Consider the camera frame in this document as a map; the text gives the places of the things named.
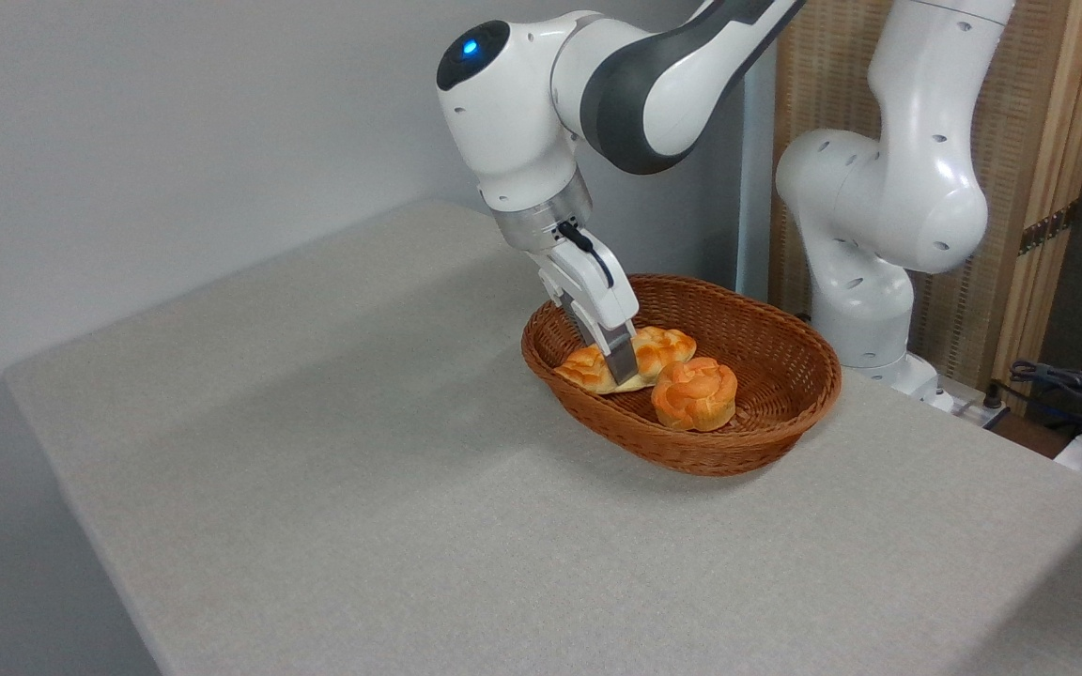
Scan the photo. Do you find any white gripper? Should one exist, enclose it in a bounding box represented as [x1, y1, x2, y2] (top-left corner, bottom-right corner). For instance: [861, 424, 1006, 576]
[528, 232, 641, 387]

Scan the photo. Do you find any braided golden bread loaf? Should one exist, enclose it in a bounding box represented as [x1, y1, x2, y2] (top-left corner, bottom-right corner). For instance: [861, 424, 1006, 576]
[554, 326, 699, 396]

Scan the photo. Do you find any round orange bread roll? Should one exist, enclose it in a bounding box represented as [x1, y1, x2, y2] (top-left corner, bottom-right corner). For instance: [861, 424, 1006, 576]
[650, 356, 740, 434]

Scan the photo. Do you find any brown woven wicker basket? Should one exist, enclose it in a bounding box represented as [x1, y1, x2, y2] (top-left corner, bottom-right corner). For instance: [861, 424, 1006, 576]
[520, 273, 843, 478]

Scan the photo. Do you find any brass screen hinge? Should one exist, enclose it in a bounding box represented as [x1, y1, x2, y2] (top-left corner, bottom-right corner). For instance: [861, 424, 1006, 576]
[1017, 201, 1080, 256]

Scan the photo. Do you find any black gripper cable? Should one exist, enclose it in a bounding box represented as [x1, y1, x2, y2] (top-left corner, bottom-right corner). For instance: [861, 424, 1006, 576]
[556, 221, 616, 289]

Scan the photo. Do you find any black cable bundle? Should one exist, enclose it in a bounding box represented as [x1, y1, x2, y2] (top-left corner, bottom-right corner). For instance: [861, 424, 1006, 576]
[1008, 361, 1082, 444]

